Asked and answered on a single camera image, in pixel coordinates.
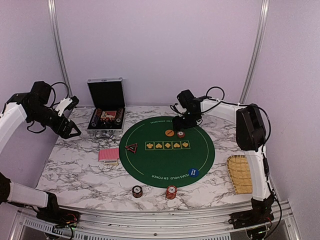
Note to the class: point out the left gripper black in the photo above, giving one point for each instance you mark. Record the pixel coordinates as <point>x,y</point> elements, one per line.
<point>68,125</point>

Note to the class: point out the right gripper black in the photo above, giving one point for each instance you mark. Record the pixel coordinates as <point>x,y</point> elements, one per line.
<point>178,125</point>

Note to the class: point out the small orange chip pile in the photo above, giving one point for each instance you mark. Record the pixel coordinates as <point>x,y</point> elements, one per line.
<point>181,134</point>

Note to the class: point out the orange big blind button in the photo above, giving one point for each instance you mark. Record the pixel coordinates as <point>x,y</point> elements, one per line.
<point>169,133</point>

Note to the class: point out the blue small blind button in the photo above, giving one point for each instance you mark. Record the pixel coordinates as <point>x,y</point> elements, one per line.
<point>193,172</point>

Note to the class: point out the triangular all-in button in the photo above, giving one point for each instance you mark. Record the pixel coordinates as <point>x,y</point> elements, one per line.
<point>132,147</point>

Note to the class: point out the orange red chip stack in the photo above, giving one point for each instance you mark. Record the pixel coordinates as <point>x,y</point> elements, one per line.
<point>171,192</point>

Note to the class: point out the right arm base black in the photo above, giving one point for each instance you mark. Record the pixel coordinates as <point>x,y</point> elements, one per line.
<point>260,213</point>

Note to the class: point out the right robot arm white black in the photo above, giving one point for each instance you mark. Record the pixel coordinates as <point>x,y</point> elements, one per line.
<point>251,133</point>

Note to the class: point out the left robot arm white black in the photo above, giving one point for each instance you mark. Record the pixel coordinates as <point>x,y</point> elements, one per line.
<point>23,151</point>

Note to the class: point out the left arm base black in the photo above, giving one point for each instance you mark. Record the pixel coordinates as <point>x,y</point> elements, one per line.
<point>54,214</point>

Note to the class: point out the left chip row in case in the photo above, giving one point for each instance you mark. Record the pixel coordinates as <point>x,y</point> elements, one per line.
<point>96,117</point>

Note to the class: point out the chip row in case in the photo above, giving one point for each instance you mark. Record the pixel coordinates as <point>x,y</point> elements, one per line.
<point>96,117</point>
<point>119,116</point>

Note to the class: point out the card deck box in case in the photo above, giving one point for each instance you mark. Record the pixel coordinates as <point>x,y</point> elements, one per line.
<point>108,114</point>

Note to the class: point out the round green poker mat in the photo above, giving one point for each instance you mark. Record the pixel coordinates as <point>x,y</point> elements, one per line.
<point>160,160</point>

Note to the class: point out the aluminium poker case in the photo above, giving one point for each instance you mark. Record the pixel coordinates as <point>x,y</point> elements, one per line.
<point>107,94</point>

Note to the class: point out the right chip row in case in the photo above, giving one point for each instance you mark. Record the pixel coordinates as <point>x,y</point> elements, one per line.
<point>119,116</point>

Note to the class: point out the red-backed playing card deck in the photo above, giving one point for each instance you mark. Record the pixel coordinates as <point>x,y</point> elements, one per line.
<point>108,154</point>

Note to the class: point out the woven bamboo tray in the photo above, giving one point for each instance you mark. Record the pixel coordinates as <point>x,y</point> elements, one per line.
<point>239,173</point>

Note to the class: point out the dark brown chip stack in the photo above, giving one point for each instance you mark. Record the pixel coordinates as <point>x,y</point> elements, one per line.
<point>137,191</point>

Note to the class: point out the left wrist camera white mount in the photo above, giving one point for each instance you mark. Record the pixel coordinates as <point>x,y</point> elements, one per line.
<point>67,103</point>

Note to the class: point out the front aluminium rail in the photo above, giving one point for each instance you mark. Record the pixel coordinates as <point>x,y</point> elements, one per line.
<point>193,224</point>

